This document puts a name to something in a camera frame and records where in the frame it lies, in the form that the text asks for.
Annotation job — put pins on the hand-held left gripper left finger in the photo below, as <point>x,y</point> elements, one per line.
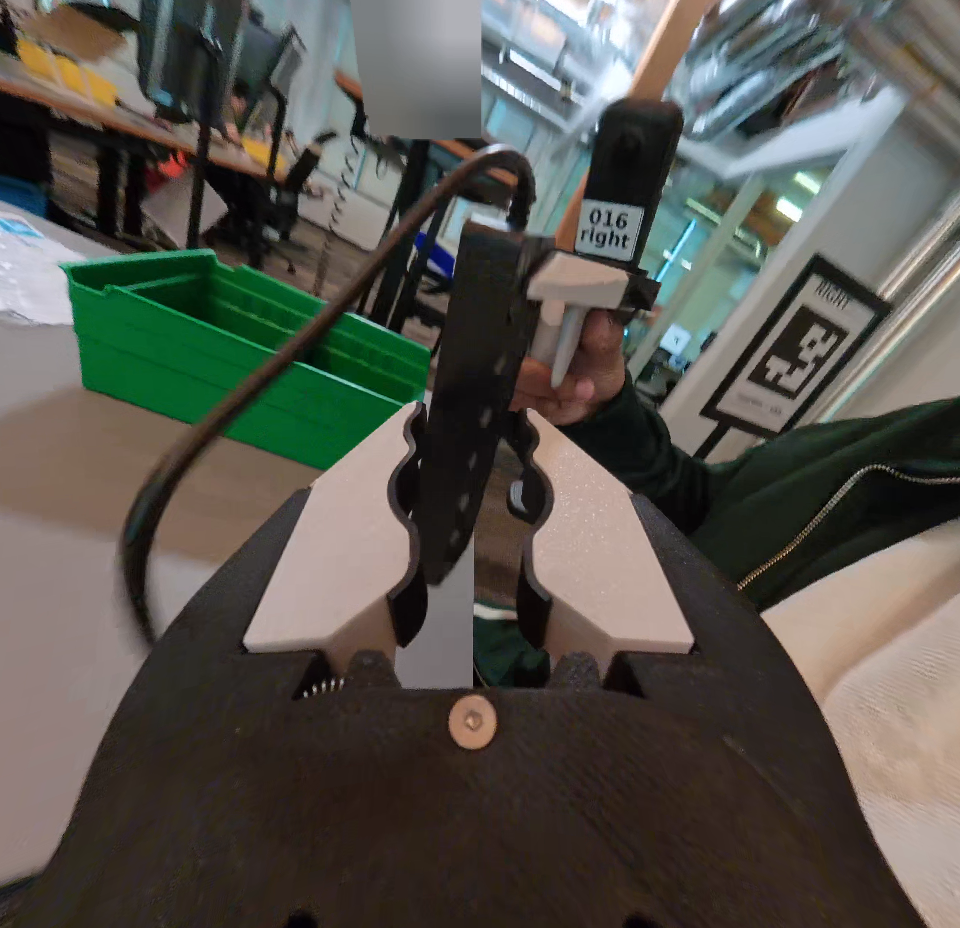
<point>337,560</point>

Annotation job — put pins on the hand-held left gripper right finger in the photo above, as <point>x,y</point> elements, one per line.
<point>607,568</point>

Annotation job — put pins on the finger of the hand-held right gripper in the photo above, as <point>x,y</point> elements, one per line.
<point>585,283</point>

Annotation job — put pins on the black USB hub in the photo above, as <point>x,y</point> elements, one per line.
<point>472,358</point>

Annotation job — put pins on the green plastic bin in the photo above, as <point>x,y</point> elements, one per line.
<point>187,343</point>

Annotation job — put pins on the person's right forearm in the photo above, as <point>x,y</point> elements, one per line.
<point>637,455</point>

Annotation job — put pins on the grey desk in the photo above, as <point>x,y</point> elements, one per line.
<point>60,583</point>

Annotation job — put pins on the person's right hand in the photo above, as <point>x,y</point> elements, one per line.
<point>596,365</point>

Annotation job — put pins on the framed marker poster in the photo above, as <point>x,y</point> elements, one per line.
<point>799,350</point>

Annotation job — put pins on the blue-bordered paper sheet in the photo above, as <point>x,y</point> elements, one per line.
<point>30,275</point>

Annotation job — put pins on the black computer monitor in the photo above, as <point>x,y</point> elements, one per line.
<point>191,42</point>

